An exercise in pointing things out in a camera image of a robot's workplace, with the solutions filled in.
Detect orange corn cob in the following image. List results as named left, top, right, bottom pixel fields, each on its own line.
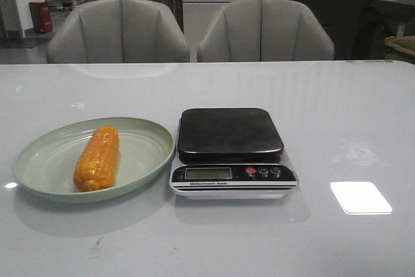
left=73, top=125, right=119, bottom=192

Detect black electronic kitchen scale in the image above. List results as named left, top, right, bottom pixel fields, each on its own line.
left=169, top=108, right=300, bottom=200

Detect grey chair on right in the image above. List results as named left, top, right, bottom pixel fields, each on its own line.
left=197, top=0, right=335, bottom=62

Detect grey chair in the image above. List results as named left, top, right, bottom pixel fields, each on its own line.
left=197, top=0, right=335, bottom=62
left=46, top=0, right=190, bottom=64

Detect light green plate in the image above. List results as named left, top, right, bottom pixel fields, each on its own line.
left=14, top=117, right=174, bottom=203

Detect grey chair on left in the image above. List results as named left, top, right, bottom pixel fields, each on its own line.
left=46, top=0, right=190, bottom=64

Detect red bin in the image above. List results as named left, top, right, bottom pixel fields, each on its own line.
left=29, top=1, right=53, bottom=34

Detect dark side table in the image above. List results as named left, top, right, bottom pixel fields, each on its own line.
left=352, top=0, right=414, bottom=60

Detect beige cushion at right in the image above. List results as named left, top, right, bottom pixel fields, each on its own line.
left=384, top=36, right=415, bottom=64

